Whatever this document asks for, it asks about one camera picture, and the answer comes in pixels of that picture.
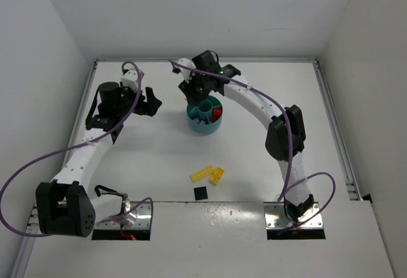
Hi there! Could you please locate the red arch lego brick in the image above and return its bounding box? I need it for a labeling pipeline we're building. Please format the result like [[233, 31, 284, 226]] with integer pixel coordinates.
[[212, 108, 223, 122]]

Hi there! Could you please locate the yellow lego plate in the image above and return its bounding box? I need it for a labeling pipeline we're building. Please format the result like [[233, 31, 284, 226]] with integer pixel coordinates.
[[190, 165, 215, 183]]

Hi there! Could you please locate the black lego brick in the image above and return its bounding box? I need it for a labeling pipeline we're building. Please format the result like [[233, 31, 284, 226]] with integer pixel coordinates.
[[193, 186, 208, 201]]

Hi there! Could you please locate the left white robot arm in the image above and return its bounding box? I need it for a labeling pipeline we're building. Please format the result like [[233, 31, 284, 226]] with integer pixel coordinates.
[[36, 81, 162, 237]]

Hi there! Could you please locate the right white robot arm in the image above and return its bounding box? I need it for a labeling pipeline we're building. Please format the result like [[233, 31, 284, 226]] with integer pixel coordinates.
[[171, 50, 314, 222]]

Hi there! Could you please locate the teal round divided container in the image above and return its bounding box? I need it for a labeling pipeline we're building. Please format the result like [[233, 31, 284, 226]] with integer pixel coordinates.
[[186, 96, 223, 134]]

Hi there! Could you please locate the yellow lego brick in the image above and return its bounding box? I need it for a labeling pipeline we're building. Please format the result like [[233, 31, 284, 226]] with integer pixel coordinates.
[[209, 167, 224, 185]]

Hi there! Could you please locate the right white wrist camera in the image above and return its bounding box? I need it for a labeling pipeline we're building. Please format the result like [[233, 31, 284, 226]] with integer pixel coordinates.
[[170, 58, 195, 83]]

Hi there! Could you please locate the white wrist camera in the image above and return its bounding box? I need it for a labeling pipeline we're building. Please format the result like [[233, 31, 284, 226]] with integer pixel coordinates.
[[121, 69, 144, 92], [170, 58, 195, 83]]

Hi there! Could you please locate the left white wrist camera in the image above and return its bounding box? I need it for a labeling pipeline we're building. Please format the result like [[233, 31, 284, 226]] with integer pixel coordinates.
[[121, 69, 144, 92]]

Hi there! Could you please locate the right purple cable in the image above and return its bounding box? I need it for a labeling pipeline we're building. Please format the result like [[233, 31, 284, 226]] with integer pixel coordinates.
[[167, 59, 337, 234]]

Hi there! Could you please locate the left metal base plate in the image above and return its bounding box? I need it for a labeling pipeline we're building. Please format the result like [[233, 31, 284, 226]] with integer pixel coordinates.
[[95, 199, 153, 231]]

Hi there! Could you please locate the metal base plate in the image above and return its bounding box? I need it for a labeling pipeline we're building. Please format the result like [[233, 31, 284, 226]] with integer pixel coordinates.
[[95, 199, 153, 231], [263, 202, 324, 230]]

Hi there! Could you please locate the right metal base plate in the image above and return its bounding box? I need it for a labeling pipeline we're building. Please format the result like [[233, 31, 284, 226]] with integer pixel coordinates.
[[263, 202, 324, 230]]

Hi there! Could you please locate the aluminium frame rail right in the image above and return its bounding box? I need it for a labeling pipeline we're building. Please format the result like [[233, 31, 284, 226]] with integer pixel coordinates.
[[313, 59, 363, 201]]

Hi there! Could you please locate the aluminium frame rail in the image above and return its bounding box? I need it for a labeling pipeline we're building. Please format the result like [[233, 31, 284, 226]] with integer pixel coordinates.
[[8, 59, 99, 277], [313, 59, 363, 201]]

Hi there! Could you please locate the aluminium frame rail left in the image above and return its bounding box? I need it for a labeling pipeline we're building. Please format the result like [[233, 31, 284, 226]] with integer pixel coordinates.
[[8, 59, 99, 277]]

